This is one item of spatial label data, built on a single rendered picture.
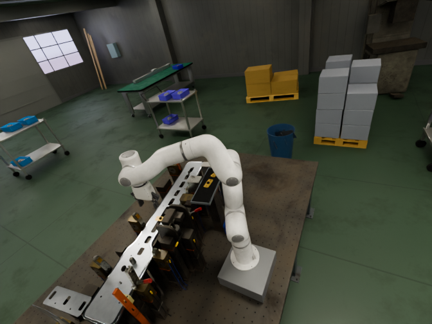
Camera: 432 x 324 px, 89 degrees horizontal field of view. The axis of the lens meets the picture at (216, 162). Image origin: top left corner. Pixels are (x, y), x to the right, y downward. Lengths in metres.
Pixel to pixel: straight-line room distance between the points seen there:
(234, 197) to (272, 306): 0.73
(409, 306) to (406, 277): 0.25
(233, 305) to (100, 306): 0.74
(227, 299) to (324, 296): 1.05
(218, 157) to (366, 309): 1.87
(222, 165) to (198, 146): 0.13
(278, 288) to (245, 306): 0.23
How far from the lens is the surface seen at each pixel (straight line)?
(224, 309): 1.59
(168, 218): 1.41
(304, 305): 2.34
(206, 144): 0.93
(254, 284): 1.52
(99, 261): 1.58
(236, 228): 1.21
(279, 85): 5.79
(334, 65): 4.36
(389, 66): 5.82
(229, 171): 0.93
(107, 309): 1.50
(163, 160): 0.99
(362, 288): 2.50
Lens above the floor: 2.16
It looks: 34 degrees down
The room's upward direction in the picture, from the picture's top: 13 degrees counter-clockwise
